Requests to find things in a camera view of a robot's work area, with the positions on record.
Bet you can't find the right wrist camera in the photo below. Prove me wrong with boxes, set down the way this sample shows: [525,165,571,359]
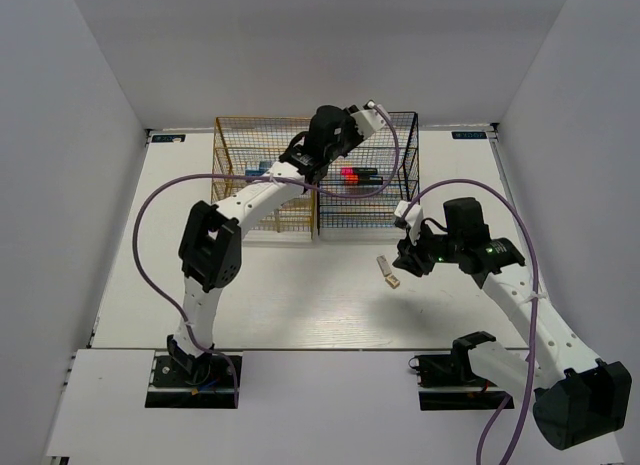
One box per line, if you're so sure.
[394,200,424,245]

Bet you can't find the beige eraser block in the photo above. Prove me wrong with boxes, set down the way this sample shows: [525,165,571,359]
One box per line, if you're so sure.
[385,274,400,289]

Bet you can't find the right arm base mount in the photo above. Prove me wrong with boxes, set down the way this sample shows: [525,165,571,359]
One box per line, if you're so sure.
[407,353,514,412]

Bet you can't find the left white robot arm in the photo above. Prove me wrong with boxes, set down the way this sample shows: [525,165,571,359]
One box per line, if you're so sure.
[167,105,366,384]

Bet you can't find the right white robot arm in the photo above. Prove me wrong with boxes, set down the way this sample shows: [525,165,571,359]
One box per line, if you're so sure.
[393,197,632,450]

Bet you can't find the left table label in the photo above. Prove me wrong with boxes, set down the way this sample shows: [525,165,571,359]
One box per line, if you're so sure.
[151,134,186,143]

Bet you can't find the gold wire shelf rack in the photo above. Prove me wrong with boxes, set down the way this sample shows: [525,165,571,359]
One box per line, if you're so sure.
[213,116,316,242]

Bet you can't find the white correction tape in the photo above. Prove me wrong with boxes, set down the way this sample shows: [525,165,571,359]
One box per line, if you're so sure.
[376,255,392,277]

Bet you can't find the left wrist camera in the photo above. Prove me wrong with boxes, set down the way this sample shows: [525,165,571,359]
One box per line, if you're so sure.
[348,100,388,139]

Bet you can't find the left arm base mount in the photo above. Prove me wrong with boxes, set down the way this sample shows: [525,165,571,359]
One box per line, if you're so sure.
[145,354,236,410]

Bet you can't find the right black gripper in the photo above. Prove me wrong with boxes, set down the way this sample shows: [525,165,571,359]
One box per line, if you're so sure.
[393,220,463,277]

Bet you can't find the black wire shelf rack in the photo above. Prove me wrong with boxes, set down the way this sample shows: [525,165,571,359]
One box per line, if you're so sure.
[317,111,420,238]

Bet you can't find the blue tape dispenser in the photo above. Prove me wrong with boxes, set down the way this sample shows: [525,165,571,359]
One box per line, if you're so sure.
[245,160,273,177]

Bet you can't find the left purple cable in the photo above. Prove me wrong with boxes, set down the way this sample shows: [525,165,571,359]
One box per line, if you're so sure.
[131,100,401,409]

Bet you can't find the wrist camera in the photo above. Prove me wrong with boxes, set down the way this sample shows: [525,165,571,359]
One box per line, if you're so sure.
[348,100,388,139]
[394,200,424,245]

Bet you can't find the right table label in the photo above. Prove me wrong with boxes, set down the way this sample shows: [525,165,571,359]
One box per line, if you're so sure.
[451,131,487,140]

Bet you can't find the black handled scissors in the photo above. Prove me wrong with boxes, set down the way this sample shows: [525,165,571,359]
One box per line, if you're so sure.
[274,209,281,233]

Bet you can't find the table label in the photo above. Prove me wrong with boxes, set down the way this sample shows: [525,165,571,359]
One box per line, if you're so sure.
[151,134,186,143]
[451,131,487,140]

